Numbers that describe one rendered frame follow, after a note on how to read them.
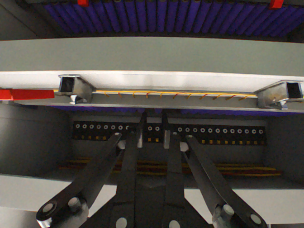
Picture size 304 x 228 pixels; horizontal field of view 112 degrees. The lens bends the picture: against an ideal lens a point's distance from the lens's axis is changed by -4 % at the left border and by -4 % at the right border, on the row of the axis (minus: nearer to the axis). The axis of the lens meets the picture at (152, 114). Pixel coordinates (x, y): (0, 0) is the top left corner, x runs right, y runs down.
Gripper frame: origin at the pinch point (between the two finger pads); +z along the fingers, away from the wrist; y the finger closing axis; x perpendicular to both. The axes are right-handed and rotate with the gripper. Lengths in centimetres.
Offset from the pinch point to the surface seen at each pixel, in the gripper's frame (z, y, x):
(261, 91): -0.7, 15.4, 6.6
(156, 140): 8.5, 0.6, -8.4
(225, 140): 8.7, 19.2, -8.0
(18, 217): -6.3, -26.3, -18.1
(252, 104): 0.0, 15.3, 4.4
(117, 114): 9.5, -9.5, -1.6
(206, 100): 0.2, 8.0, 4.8
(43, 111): 5.8, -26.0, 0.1
